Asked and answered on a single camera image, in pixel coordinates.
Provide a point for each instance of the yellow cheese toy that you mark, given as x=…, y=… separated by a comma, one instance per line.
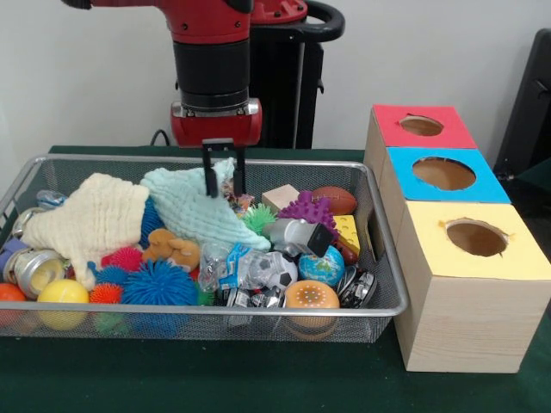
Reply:
x=348, y=234

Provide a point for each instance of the large blue spiky ball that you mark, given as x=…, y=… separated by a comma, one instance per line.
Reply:
x=159, y=284

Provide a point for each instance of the light blue muslin cloth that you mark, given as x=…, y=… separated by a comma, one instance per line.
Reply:
x=189, y=211

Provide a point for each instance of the shallow metal mesh bin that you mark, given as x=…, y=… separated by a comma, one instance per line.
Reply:
x=258, y=310

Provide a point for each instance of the yellow smooth ball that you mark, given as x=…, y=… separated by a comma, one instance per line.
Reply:
x=62, y=292

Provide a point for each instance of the purple spiky ball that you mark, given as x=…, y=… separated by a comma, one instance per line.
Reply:
x=305, y=211

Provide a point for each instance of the blue globe ball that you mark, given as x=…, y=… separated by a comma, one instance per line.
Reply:
x=320, y=266

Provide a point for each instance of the toy burger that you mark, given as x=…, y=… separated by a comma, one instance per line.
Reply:
x=312, y=294

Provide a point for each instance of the dark green table cloth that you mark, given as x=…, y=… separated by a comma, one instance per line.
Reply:
x=540, y=173
x=258, y=378

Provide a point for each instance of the brown toy football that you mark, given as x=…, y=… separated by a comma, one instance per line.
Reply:
x=336, y=200

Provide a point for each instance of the orange smooth ball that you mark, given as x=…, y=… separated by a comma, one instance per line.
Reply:
x=10, y=293

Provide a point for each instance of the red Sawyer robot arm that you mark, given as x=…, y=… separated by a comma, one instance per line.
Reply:
x=211, y=56

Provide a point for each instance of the multicoloured knotted cloth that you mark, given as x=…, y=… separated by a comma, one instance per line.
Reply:
x=242, y=205

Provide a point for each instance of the cream muslin cloth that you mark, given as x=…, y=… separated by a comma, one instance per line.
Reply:
x=94, y=215

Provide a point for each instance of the wooden box with three holes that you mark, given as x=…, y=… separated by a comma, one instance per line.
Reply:
x=465, y=327

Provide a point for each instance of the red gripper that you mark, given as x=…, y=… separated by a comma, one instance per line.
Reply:
x=215, y=127

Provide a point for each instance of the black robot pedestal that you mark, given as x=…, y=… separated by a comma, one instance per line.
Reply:
x=280, y=86

